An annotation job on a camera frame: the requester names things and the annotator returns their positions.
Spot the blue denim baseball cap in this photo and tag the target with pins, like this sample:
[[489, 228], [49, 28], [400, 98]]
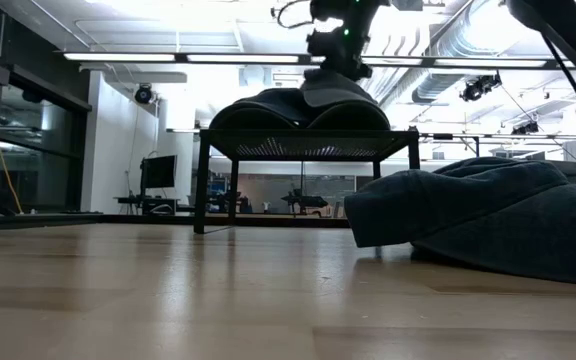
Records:
[[268, 100]]

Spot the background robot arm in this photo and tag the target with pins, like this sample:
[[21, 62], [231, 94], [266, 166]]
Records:
[[303, 201]]

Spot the black stage light cluster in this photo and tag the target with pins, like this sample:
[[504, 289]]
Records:
[[478, 89], [525, 129]]

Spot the black perforated metal stand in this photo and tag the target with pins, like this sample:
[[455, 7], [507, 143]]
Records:
[[203, 190]]

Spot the black ceiling spotlight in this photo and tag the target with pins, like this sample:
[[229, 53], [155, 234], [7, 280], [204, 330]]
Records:
[[143, 94]]

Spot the black computer monitor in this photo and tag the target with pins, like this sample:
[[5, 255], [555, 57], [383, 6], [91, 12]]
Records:
[[158, 171]]

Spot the long ceiling light strip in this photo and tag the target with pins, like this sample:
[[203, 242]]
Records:
[[118, 57]]

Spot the black background desk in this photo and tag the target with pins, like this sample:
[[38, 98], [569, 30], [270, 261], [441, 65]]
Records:
[[158, 205]]

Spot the grey background monitor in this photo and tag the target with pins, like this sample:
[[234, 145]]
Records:
[[572, 171]]

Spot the black framed glass partition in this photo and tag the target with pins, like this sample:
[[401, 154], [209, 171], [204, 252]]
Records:
[[43, 150]]

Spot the ribbed ceiling duct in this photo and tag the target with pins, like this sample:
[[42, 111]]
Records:
[[438, 85]]

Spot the black metal table frame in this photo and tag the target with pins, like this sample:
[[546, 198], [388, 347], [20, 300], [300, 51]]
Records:
[[68, 219]]

